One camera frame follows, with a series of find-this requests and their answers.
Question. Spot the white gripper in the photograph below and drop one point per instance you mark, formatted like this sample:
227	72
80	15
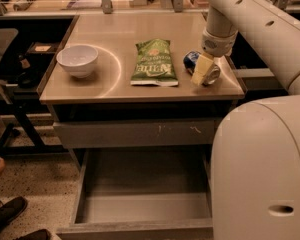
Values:
218	45

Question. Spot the blue pepsi can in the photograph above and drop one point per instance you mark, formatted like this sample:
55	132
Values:
202	68

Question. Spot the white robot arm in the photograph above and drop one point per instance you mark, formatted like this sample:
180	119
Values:
255	158

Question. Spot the grey drawer cabinet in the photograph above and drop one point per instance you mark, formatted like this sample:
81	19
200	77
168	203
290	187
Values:
106	110

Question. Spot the open grey middle drawer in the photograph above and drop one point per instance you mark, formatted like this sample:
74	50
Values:
147	193

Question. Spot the closed grey top drawer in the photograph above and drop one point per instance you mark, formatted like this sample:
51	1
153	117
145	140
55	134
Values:
136	133

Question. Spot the green chip bag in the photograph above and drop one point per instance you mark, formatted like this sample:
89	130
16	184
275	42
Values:
154	64

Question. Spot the white bowl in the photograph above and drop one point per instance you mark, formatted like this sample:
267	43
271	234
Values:
79	60

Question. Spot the black office chair left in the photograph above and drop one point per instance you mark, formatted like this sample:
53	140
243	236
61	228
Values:
0	94

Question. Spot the black shoe lower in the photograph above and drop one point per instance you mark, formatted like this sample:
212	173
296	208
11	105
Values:
42	234

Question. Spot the black shoe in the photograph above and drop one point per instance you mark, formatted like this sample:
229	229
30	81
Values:
42	234
11	210

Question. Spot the black shoe upper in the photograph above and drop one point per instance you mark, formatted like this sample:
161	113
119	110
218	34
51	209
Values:
11	210

